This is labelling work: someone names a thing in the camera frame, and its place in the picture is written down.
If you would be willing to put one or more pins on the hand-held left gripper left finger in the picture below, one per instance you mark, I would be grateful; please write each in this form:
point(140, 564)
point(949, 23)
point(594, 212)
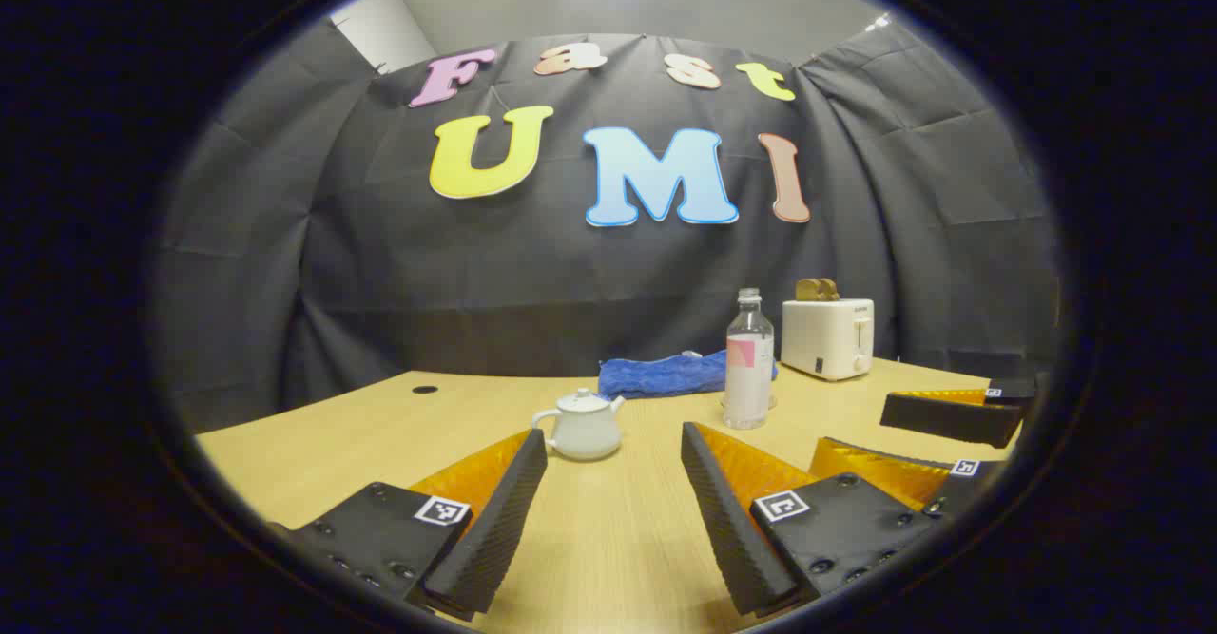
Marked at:
point(504, 520)

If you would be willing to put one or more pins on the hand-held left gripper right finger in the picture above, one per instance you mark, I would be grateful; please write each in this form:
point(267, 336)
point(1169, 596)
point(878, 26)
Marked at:
point(727, 520)

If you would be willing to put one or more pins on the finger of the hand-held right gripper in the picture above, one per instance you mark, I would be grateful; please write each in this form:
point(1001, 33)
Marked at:
point(884, 472)
point(951, 420)

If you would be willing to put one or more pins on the white teacup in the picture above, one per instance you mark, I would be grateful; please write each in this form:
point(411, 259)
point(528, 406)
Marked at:
point(585, 436)

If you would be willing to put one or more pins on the round brown coaster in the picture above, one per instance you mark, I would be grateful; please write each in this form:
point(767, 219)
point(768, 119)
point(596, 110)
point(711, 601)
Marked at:
point(777, 402)

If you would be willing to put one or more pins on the clear water bottle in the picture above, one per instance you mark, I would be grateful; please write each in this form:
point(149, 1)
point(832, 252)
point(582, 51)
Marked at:
point(748, 368)

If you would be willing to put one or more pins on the white toaster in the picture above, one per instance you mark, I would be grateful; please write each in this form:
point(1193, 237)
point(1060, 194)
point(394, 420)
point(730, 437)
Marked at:
point(822, 339)

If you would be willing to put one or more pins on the blue towel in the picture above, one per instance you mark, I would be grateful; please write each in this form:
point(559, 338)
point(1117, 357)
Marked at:
point(656, 375)

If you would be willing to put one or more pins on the brown bread slice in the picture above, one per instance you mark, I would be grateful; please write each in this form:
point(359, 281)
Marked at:
point(830, 290)
point(808, 290)

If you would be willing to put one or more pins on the black backdrop cloth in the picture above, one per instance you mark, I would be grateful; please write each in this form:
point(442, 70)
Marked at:
point(475, 282)

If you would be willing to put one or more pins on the ceiling light panel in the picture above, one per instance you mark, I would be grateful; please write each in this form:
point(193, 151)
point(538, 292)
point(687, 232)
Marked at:
point(877, 21)

